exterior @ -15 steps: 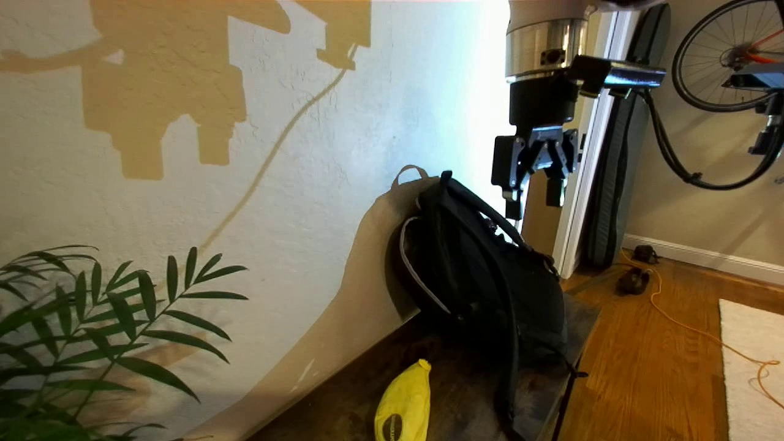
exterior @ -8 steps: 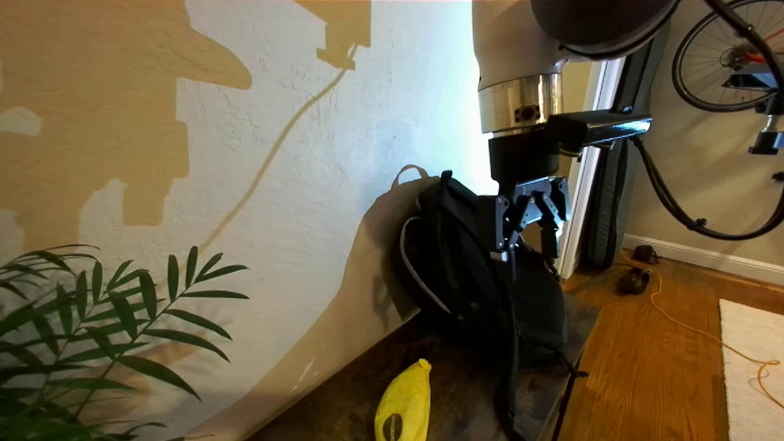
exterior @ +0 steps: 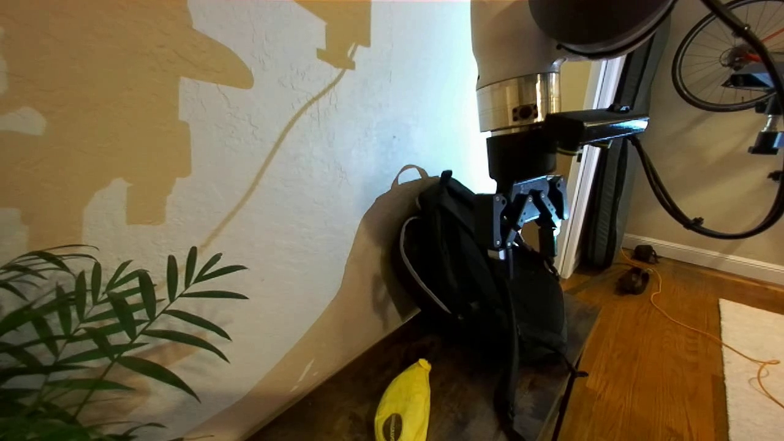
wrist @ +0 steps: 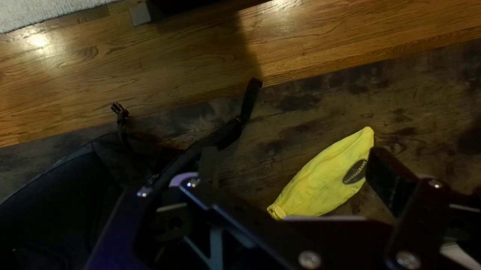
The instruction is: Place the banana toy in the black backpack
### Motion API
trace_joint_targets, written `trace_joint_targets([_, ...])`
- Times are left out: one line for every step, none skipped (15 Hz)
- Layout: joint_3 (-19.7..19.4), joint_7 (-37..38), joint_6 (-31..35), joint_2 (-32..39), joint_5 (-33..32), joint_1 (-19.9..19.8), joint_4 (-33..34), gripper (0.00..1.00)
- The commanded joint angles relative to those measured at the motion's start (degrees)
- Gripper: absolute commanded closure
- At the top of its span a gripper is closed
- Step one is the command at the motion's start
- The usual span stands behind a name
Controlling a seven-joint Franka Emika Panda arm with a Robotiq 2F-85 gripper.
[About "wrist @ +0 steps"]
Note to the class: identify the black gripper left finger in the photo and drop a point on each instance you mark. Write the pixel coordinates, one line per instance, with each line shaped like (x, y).
(209, 167)

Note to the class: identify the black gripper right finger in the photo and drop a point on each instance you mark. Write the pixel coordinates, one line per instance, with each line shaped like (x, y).
(391, 182)

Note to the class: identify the yellow banana toy pouch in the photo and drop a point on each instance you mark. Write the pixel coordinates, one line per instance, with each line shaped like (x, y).
(320, 182)

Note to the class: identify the grey furniture foot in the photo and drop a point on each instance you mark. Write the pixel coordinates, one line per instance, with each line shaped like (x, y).
(140, 14)

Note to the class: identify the white rug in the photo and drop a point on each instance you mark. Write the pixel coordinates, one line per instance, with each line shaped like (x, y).
(45, 11)

